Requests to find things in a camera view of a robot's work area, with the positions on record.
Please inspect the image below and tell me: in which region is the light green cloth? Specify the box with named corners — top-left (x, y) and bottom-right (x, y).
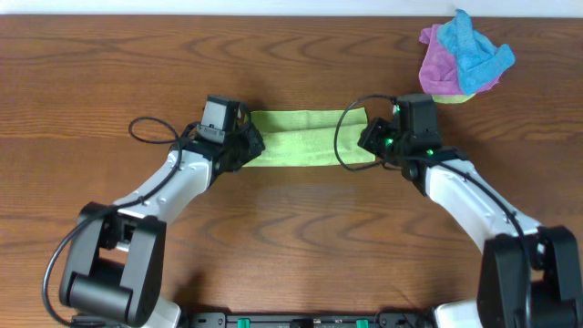
top-left (247, 108), bottom-right (375, 168)

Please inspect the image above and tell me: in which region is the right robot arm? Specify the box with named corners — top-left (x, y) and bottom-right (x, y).
top-left (358, 94), bottom-right (582, 328)

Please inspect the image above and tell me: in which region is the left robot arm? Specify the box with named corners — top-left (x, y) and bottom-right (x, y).
top-left (58, 95), bottom-right (265, 327)

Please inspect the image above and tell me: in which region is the purple cloth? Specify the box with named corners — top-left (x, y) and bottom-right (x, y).
top-left (418, 25), bottom-right (500, 95)

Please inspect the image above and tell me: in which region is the blue cloth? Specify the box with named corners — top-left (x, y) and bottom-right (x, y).
top-left (436, 9), bottom-right (516, 95)

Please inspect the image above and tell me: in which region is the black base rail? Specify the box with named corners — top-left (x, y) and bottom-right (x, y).
top-left (178, 312), bottom-right (437, 328)

